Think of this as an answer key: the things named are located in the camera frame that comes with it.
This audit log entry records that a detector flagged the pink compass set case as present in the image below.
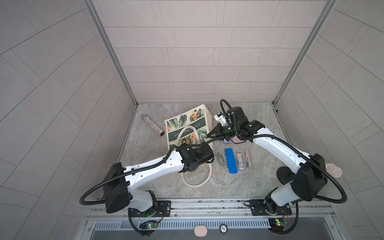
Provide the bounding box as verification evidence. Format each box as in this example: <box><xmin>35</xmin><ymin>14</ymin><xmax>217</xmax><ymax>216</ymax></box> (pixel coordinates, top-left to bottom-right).
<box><xmin>231</xmin><ymin>137</ymin><xmax>241</xmax><ymax>144</ymax></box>

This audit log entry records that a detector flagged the clear case with green card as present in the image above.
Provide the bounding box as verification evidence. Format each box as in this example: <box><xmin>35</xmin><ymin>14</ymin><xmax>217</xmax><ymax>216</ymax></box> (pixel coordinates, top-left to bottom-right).
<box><xmin>216</xmin><ymin>151</ymin><xmax>228</xmax><ymax>170</ymax></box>

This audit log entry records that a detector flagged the cream canvas floral tote bag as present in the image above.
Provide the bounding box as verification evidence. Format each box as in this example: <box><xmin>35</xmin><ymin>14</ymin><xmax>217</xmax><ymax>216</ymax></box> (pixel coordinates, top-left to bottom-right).
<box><xmin>164</xmin><ymin>103</ymin><xmax>214</xmax><ymax>188</ymax></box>

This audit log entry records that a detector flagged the clear compass case with barcode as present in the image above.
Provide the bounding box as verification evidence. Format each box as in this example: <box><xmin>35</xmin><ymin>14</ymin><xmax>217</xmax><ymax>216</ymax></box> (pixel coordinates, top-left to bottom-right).
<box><xmin>237</xmin><ymin>152</ymin><xmax>245</xmax><ymax>171</ymax></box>

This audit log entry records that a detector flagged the clear case with pink insert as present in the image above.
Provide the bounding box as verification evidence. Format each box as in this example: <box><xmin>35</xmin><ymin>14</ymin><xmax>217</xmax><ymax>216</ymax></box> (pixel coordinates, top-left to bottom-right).
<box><xmin>246</xmin><ymin>149</ymin><xmax>252</xmax><ymax>170</ymax></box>

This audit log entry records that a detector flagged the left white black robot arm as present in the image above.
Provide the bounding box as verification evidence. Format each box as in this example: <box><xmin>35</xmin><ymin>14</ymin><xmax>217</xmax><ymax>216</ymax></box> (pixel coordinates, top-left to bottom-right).
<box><xmin>79</xmin><ymin>143</ymin><xmax>215</xmax><ymax>214</ymax></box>

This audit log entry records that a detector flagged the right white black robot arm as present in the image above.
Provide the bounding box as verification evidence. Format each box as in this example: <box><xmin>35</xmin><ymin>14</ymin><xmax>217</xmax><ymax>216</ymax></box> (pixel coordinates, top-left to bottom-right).
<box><xmin>208</xmin><ymin>99</ymin><xmax>348</xmax><ymax>215</ymax></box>

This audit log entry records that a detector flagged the glittery silver cylinder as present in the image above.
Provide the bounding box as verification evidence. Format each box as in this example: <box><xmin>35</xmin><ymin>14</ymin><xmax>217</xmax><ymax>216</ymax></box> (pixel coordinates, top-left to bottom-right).
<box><xmin>142</xmin><ymin>115</ymin><xmax>165</xmax><ymax>136</ymax></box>

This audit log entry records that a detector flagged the black microphone stand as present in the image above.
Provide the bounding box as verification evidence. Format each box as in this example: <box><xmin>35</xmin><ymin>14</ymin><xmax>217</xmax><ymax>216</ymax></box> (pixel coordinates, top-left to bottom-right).
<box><xmin>277</xmin><ymin>166</ymin><xmax>296</xmax><ymax>185</ymax></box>

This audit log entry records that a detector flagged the pink round pad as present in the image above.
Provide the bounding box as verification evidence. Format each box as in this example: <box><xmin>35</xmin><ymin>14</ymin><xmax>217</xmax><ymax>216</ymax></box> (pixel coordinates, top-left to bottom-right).
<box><xmin>194</xmin><ymin>225</ymin><xmax>208</xmax><ymax>237</ymax></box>

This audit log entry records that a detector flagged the black poker chip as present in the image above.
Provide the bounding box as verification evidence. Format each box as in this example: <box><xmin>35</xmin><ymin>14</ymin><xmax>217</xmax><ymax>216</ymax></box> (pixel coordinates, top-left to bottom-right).
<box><xmin>220</xmin><ymin>224</ymin><xmax>228</xmax><ymax>235</ymax></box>

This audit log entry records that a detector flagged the left green circuit board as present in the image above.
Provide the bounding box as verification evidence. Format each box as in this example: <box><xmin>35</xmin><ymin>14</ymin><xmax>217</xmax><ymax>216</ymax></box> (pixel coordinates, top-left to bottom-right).
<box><xmin>139</xmin><ymin>221</ymin><xmax>160</xmax><ymax>230</ymax></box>

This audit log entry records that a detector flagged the green circuit board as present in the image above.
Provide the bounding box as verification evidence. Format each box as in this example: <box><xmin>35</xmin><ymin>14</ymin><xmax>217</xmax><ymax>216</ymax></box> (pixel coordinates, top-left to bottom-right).
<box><xmin>268</xmin><ymin>218</ymin><xmax>287</xmax><ymax>233</ymax></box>
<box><xmin>139</xmin><ymin>221</ymin><xmax>160</xmax><ymax>230</ymax></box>

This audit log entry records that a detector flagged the right green circuit board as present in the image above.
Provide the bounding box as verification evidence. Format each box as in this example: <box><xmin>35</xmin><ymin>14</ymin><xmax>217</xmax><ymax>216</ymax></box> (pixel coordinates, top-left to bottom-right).
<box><xmin>268</xmin><ymin>218</ymin><xmax>287</xmax><ymax>233</ymax></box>

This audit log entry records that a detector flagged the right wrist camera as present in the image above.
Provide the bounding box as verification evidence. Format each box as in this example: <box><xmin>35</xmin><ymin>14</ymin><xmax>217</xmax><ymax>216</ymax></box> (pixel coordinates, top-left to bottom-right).
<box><xmin>214</xmin><ymin>112</ymin><xmax>228</xmax><ymax>127</ymax></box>

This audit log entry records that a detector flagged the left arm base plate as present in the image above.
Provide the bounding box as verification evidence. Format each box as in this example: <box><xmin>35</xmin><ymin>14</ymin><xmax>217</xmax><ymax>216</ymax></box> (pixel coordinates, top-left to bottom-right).
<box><xmin>129</xmin><ymin>200</ymin><xmax>172</xmax><ymax>218</ymax></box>

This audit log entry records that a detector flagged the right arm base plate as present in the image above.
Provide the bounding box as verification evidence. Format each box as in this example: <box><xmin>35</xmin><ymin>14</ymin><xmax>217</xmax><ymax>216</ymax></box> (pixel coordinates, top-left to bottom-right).
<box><xmin>244</xmin><ymin>199</ymin><xmax>292</xmax><ymax>216</ymax></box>

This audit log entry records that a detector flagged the aluminium rail frame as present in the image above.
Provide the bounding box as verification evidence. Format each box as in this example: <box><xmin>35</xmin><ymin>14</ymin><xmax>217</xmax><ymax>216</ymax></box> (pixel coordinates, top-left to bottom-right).
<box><xmin>86</xmin><ymin>196</ymin><xmax>335</xmax><ymax>223</ymax></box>

